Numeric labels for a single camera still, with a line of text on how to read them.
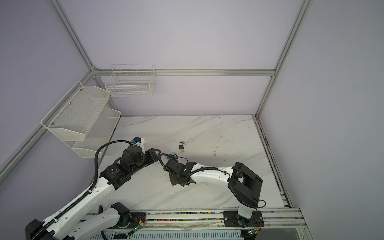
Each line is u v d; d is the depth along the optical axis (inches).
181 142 41.0
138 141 27.1
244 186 17.5
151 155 26.4
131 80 37.6
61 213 16.1
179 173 24.5
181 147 39.8
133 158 22.2
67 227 15.6
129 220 28.3
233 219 28.9
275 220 29.6
